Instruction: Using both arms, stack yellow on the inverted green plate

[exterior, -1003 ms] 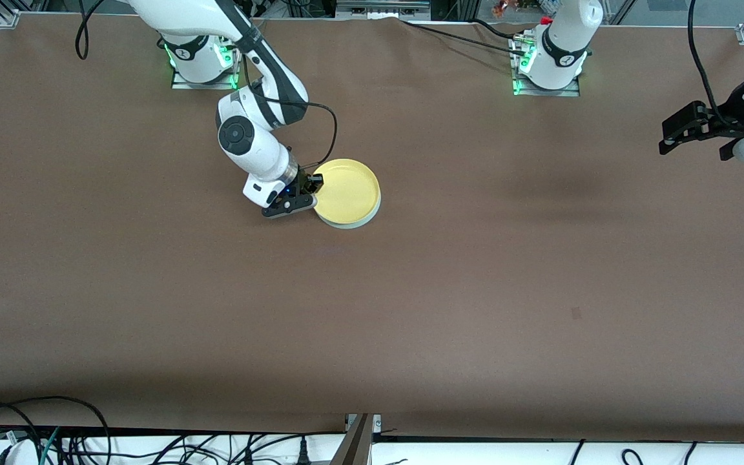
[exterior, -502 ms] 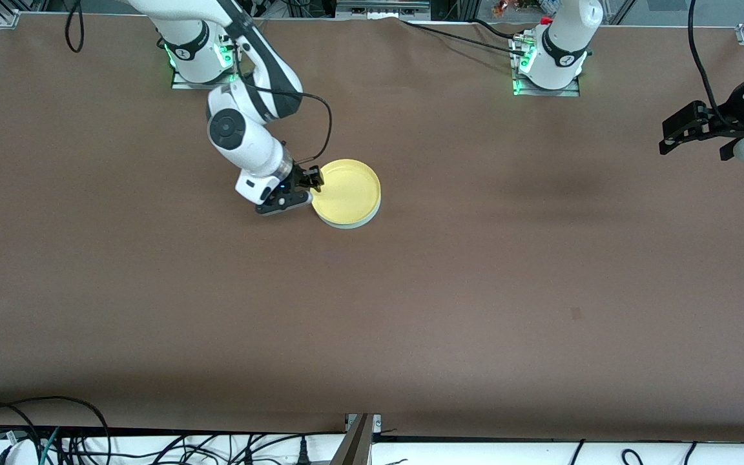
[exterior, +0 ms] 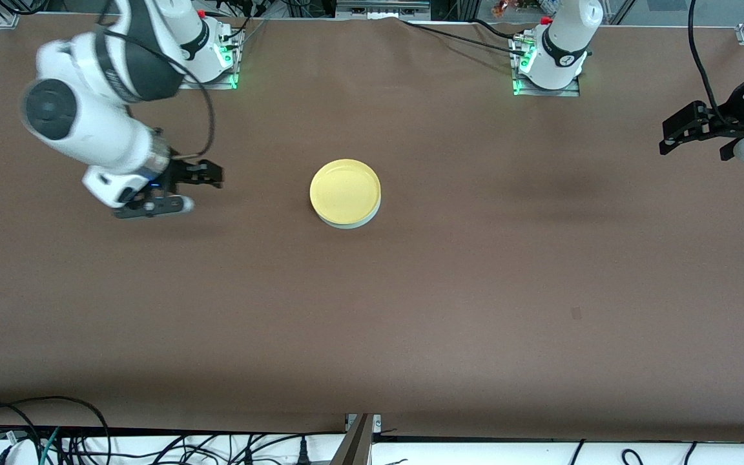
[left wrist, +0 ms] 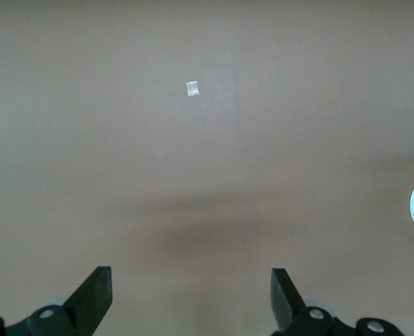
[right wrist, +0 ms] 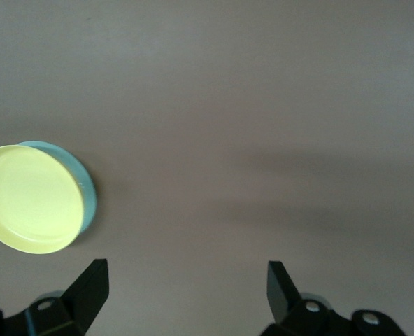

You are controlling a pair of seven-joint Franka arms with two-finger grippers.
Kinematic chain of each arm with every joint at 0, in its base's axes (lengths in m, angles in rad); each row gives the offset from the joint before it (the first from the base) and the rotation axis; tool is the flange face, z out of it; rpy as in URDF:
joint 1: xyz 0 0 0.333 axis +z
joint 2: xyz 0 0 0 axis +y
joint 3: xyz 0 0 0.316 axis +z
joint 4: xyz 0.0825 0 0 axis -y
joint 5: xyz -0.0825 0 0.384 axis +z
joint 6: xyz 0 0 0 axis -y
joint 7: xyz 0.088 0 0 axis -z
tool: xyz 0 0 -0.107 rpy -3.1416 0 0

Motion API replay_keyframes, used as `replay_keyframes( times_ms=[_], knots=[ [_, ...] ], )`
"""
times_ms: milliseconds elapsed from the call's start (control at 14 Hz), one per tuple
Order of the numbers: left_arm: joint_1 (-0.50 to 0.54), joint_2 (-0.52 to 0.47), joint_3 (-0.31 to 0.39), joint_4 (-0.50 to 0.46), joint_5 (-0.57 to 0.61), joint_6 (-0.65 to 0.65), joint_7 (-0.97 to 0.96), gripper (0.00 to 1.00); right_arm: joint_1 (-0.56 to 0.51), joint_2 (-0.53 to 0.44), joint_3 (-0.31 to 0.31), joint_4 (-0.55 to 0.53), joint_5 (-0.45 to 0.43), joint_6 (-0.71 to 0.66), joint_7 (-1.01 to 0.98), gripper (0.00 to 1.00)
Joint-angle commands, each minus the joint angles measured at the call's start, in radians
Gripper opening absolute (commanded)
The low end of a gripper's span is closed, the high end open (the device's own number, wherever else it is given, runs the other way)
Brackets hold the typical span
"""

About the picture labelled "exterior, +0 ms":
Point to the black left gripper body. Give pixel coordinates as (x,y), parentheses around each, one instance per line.
(731,118)

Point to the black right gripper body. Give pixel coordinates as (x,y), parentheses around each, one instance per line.
(184,173)

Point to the yellow round plate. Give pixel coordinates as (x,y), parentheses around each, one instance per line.
(345,188)

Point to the pale green round plate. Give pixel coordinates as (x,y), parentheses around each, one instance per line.
(352,224)

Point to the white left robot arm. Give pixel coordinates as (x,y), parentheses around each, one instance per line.
(566,39)

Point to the colourful background items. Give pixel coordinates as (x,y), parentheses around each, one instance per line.
(514,6)

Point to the brown table cloth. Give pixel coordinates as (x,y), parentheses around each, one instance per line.
(372,310)

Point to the black power plug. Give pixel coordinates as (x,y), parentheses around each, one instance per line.
(303,452)

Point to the aluminium profile beam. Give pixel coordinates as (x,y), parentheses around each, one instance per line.
(354,445)

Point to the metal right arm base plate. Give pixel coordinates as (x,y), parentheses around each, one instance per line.
(233,81)

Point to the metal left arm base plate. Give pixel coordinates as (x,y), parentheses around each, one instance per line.
(572,92)

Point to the grey metal bracket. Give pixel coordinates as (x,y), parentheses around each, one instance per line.
(382,10)

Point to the small metal corner bracket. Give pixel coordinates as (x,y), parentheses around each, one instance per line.
(377,423)

